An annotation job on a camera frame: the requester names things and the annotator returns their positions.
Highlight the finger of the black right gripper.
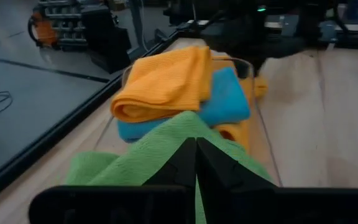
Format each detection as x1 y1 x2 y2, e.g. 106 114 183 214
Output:
235 58 263 79

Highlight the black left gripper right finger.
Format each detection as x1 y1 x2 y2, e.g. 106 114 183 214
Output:
196 137 278 224

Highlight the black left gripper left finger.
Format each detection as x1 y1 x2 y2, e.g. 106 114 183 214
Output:
143 137 197 188

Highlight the green microfiber towel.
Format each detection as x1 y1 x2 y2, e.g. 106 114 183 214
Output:
64 111 273 224

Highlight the blue microfiber towel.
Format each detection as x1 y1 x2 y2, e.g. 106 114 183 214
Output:
117 66 252 144

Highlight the orange microfiber towel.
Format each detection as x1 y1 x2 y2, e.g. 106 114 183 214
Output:
213 119 250 154
110 45 214 124
211 52 269 100

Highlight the clear plastic bin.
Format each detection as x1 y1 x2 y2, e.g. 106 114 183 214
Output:
93 55 283 187

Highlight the black equipment on stand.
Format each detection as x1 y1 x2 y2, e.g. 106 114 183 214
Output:
80 4 133 75

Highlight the orange and grey equipment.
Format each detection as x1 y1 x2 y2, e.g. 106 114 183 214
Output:
27 0 85 51

